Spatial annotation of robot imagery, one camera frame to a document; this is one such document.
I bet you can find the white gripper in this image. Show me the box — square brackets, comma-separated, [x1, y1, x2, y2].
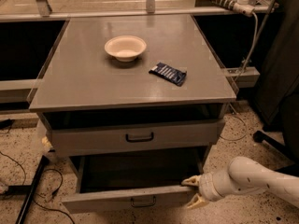
[181, 169, 240, 209]

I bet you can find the grey drawer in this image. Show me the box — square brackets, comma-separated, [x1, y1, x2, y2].
[63, 152, 199, 213]
[47, 119, 225, 157]

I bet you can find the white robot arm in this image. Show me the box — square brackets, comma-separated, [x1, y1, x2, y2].
[181, 157, 299, 209]

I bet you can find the grey drawer cabinet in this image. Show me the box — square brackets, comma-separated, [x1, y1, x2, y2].
[28, 14, 237, 215]

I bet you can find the black office chair base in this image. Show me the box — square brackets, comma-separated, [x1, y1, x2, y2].
[253, 131, 299, 177]

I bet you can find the blue snack packet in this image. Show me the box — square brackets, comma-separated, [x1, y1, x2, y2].
[149, 63, 187, 87]

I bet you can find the white bowl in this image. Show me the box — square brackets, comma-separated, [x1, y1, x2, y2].
[105, 35, 147, 63]

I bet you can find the black floor stand leg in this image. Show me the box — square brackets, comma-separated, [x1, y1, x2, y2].
[1, 156, 50, 224]

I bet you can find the white power strip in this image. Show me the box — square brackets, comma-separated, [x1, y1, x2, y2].
[209, 0, 254, 17]

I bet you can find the thin grey floor cable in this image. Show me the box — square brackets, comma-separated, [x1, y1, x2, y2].
[219, 102, 249, 142]

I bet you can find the black floor cable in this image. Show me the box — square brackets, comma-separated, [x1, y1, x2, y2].
[0, 151, 76, 224]

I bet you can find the white power cable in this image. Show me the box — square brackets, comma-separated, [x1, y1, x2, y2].
[233, 10, 260, 82]

